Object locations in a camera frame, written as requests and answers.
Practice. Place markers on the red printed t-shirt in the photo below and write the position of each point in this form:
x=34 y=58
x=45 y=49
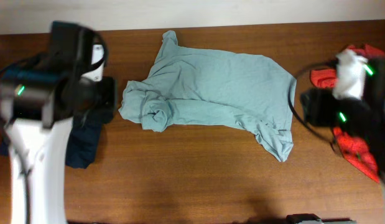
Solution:
x=353 y=148

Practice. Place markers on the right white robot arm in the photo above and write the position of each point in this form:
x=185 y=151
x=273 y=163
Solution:
x=371 y=127

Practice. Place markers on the light teal t-shirt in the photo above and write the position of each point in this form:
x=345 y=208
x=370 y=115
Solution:
x=187 y=86

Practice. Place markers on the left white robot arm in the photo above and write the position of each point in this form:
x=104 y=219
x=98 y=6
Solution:
x=41 y=98

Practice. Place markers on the dark navy garment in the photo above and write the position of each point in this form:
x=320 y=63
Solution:
x=81 y=147

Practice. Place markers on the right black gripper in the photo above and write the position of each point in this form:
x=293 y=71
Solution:
x=316 y=101

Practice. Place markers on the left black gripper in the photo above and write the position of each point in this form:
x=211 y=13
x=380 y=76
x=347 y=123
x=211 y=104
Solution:
x=111 y=101

